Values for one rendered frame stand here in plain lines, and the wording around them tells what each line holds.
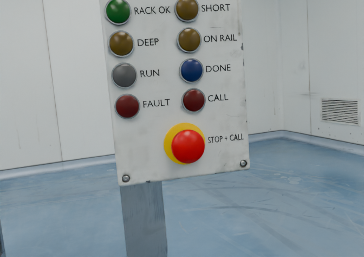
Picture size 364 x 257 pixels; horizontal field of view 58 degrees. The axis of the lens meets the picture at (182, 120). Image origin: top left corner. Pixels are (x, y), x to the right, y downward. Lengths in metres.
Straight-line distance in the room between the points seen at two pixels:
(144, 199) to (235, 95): 0.19
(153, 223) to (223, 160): 0.15
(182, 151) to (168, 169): 0.04
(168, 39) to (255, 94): 4.48
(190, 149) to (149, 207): 0.14
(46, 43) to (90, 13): 0.62
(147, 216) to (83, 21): 3.82
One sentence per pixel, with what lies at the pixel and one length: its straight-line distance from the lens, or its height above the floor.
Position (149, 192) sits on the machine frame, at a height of 0.79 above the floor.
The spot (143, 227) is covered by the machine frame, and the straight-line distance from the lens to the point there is 0.50.
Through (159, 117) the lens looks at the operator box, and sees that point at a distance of 0.40.
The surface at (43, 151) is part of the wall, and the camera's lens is 4.21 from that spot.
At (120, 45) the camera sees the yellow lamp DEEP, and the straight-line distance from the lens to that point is 0.39.
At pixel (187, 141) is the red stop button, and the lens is 0.38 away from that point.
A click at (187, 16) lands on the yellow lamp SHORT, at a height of 1.02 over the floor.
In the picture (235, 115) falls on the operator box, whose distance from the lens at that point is 0.42.
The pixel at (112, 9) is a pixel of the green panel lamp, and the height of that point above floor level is 1.03.
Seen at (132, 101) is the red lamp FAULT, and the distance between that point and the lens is 0.39.
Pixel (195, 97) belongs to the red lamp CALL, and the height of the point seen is 0.93.
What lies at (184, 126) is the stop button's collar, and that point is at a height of 0.89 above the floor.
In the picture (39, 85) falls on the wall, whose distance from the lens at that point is 4.15.
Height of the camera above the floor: 0.95
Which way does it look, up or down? 7 degrees down
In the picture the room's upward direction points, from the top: 4 degrees counter-clockwise
